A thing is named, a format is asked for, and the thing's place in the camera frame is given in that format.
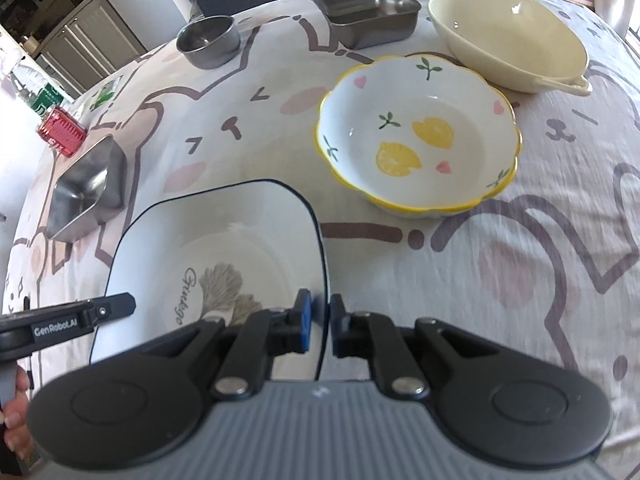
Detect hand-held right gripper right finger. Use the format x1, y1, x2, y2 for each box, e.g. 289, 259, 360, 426
327, 294, 497, 402

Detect large square steel tray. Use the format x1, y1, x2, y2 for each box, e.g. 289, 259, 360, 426
310, 0, 422, 51

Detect small rectangular steel tray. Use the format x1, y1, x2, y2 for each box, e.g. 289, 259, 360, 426
46, 134, 127, 242

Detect clear plastic water bottle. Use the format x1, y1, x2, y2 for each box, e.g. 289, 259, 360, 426
10, 64, 67, 114

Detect person's left hand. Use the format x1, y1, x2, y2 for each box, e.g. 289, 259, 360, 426
0, 366, 37, 462

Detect red soda can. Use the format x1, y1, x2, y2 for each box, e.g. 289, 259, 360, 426
37, 106, 87, 156

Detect white square plate black rim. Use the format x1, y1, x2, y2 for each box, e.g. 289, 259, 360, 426
90, 179, 332, 382

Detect green packet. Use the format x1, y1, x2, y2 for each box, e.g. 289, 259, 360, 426
90, 75, 124, 111

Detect round steel bowl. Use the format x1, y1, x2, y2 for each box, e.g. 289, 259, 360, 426
176, 15, 242, 70

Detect cream bowl with handles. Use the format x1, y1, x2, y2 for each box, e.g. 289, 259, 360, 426
427, 0, 594, 97

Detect lemon print scalloped bowl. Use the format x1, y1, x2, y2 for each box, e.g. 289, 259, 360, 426
314, 52, 524, 219

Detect bear print tablecloth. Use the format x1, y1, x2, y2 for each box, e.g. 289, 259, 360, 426
1, 0, 640, 463

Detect grey kitchen base cabinet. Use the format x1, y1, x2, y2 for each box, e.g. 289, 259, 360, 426
34, 0, 149, 99

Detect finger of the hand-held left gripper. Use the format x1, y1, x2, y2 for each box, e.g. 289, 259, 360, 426
92, 293, 137, 323

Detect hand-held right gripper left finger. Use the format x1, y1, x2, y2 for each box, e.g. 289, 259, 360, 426
145, 287, 313, 402

